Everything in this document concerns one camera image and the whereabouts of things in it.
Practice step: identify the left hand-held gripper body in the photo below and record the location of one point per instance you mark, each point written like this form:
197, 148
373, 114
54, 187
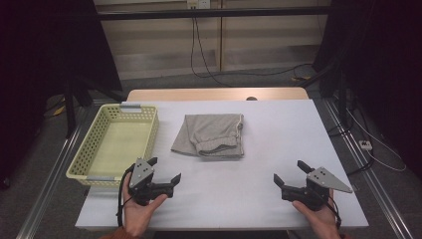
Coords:
142, 174

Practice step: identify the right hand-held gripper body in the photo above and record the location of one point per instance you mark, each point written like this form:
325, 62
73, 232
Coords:
320, 179

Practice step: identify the pale yellow plastic basket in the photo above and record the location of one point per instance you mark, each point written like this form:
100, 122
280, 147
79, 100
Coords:
114, 146

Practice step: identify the grey pants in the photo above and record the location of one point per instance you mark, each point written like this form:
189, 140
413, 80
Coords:
212, 132

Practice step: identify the person's left hand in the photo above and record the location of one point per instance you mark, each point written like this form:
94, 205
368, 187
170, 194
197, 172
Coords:
137, 215

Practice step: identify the person's right hand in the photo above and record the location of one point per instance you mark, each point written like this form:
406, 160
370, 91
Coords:
321, 222

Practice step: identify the white power strip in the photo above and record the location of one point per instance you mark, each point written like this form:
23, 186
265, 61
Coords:
365, 145

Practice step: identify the black stand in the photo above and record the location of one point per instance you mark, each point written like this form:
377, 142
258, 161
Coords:
342, 99
69, 113

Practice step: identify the wooden table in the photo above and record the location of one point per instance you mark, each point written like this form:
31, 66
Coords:
205, 94

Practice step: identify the dark table grommet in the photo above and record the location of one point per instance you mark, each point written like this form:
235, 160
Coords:
251, 98

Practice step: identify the yellow floor tape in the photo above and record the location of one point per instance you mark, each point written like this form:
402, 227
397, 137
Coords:
300, 78
58, 111

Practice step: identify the black curtain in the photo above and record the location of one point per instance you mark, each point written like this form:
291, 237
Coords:
384, 66
49, 49

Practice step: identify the black horizontal bar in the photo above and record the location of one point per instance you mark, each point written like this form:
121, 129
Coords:
212, 13

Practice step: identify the metal floor rail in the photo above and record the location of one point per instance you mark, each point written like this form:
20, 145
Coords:
368, 179
49, 186

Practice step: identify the white wall socket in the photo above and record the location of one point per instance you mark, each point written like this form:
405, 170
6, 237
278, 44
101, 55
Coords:
198, 3

